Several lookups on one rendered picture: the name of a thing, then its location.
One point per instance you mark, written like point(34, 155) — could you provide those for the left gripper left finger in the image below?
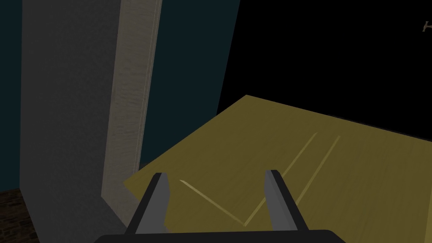
point(153, 209)

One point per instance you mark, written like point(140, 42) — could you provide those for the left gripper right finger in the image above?
point(281, 209)

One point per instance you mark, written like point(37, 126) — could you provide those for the yellow wooden table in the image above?
point(337, 189)

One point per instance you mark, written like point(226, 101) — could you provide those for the grey tall cabinet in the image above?
point(74, 118)

